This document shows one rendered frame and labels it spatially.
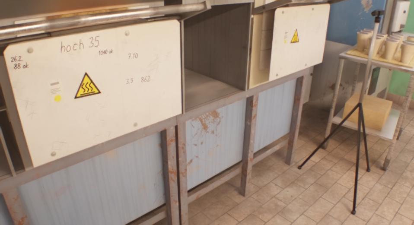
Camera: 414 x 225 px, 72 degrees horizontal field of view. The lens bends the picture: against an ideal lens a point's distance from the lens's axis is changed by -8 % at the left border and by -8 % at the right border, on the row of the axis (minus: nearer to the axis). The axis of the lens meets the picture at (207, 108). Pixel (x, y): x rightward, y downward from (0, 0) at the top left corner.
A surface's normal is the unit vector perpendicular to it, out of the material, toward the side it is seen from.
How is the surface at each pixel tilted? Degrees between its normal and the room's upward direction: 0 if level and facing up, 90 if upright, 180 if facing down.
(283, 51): 90
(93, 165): 90
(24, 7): 90
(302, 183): 0
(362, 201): 0
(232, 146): 90
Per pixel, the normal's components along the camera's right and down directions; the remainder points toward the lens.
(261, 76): 0.68, 0.32
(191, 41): -0.74, 0.28
